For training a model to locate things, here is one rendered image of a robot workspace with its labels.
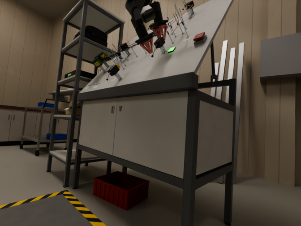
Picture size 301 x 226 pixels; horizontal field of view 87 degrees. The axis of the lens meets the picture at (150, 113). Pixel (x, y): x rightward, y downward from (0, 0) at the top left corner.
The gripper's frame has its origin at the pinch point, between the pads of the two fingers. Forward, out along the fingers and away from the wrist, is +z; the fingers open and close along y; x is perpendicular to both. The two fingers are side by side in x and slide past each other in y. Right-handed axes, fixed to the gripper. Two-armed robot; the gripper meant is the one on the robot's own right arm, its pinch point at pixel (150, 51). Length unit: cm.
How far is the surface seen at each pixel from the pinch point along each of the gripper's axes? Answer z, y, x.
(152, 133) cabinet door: 33.1, -9.0, 33.8
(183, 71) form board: 10.3, -26.3, 13.3
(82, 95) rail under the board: 11, 74, 23
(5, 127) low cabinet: 25, 347, 89
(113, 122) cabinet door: 29, 29, 33
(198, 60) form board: 9.3, -30.8, 6.2
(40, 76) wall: -33, 762, -115
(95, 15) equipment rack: -47, 109, -58
